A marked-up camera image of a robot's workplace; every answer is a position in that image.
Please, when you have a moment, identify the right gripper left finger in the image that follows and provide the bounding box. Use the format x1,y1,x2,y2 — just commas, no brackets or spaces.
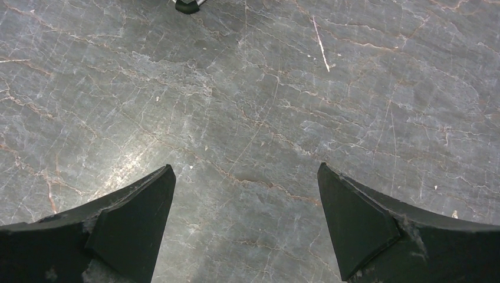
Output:
1,164,176,282

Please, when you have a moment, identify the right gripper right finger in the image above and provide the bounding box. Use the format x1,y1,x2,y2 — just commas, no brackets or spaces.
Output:
317,163,499,282

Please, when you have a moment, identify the small whiteboard with stand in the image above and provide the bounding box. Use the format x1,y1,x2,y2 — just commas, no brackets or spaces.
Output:
173,0,206,15

